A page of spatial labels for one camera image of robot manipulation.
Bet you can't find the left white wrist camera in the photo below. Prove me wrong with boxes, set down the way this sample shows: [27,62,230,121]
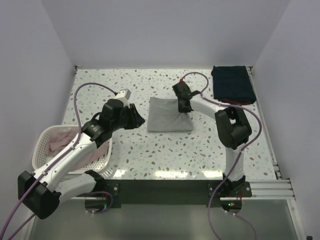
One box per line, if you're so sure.
[115,88,131,101]

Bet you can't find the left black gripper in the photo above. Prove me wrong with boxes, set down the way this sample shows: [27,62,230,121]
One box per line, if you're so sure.
[111,103,145,132]

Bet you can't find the aluminium frame rail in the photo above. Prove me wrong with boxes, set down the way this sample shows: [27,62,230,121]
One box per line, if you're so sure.
[247,177,297,200]

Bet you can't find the grey garment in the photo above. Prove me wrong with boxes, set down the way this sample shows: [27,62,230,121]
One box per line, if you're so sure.
[147,97,194,133]

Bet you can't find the white laundry basket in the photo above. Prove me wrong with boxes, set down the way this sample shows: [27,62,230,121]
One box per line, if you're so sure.
[32,125,112,174]

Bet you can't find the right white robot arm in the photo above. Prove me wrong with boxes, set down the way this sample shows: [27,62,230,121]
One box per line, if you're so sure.
[172,81,252,197]

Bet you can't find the navy basketball tank top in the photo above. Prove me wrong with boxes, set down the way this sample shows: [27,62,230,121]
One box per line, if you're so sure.
[211,66,257,105]

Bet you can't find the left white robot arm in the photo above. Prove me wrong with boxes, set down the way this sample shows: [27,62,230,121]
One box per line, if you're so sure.
[17,98,145,220]

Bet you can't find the pink garment in basket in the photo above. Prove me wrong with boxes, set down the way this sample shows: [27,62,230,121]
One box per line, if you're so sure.
[45,129,109,170]

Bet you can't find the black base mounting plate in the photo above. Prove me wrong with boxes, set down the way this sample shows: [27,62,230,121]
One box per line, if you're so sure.
[80,177,253,208]

